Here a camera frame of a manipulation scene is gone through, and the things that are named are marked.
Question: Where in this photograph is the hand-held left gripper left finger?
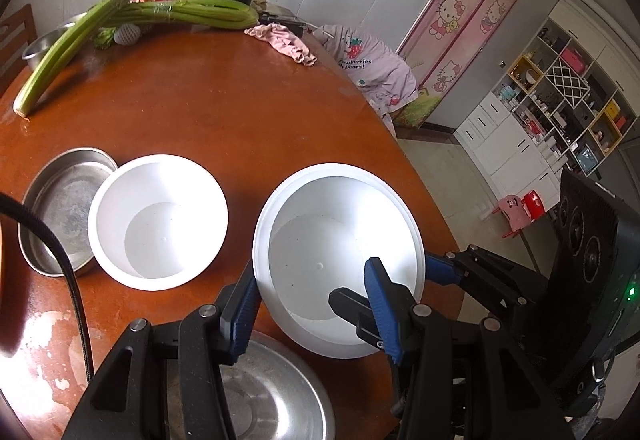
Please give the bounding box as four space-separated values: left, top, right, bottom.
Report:
62 257 263 440

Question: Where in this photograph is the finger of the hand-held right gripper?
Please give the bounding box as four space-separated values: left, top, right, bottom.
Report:
425 245 549 321
328 286 383 348

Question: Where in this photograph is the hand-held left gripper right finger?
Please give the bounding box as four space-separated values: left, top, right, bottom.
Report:
364 257 576 440

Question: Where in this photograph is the large white bowl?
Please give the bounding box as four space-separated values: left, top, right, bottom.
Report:
252 163 427 360

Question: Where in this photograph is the large steel bowl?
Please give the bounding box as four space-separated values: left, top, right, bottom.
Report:
160 330 337 440

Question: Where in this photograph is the small white bowl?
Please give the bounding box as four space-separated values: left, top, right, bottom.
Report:
87 154 229 292

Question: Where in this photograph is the round steel tray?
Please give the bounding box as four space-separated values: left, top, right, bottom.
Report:
18 147 119 277

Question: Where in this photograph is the small pink stool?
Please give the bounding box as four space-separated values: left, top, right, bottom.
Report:
492 192 526 238

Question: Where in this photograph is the small red stool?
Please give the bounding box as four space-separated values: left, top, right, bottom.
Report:
520 189 547 221

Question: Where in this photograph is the white storage cabinet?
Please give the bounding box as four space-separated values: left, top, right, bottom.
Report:
455 0 640 216

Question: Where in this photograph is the pink strawberry print garment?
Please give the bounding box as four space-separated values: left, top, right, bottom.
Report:
312 24 418 121

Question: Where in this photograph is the pink cloth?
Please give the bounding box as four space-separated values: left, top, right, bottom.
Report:
244 23 318 67

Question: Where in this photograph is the black device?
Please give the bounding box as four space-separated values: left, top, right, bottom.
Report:
257 11 306 36

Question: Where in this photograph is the fruit in white foam net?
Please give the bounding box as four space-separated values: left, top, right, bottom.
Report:
114 22 143 46

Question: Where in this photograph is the wrapped celery bunch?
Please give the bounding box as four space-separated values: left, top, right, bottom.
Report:
92 0 260 48

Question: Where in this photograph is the long celery bunch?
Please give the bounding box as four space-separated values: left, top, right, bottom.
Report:
13 0 161 117

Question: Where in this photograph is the small steel basin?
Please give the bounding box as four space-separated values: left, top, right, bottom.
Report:
21 12 88 73

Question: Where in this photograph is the wooden chair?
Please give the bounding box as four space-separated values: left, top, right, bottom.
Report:
0 2 38 96

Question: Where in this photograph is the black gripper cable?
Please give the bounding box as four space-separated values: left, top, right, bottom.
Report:
0 192 96 383

